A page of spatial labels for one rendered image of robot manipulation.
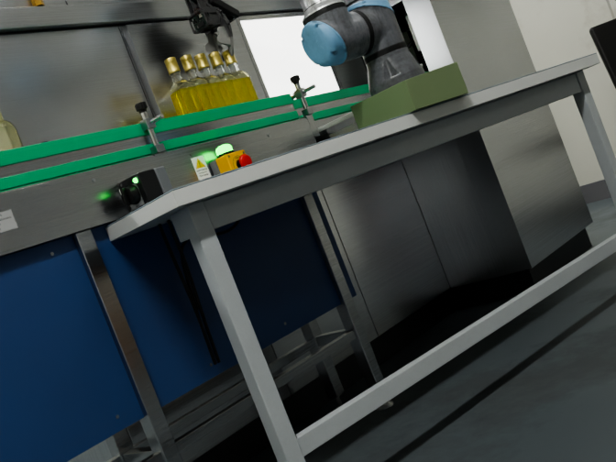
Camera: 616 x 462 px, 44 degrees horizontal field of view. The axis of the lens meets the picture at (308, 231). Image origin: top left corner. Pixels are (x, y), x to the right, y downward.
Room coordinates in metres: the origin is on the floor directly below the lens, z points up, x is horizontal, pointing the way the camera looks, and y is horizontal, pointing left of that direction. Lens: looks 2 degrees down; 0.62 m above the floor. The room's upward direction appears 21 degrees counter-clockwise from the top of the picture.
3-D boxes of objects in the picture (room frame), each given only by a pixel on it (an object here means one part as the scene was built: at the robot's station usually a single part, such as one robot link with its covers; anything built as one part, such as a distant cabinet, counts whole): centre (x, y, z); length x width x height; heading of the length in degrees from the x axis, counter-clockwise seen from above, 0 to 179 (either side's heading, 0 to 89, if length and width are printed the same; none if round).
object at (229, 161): (1.96, 0.12, 0.79); 0.07 x 0.07 x 0.07; 48
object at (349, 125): (2.37, -0.24, 0.79); 0.27 x 0.17 x 0.08; 48
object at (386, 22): (1.99, -0.35, 1.00); 0.13 x 0.12 x 0.14; 122
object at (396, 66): (2.00, -0.36, 0.88); 0.15 x 0.15 x 0.10
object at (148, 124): (1.85, 0.25, 0.94); 0.07 x 0.04 x 0.13; 48
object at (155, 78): (2.61, -0.01, 1.15); 0.90 x 0.03 x 0.34; 138
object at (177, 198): (2.52, 0.04, 0.73); 1.58 x 1.52 x 0.04; 127
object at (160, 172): (1.75, 0.31, 0.79); 0.08 x 0.08 x 0.08; 48
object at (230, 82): (2.31, 0.07, 0.99); 0.06 x 0.06 x 0.21; 49
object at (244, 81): (2.35, 0.03, 0.99); 0.06 x 0.06 x 0.21; 48
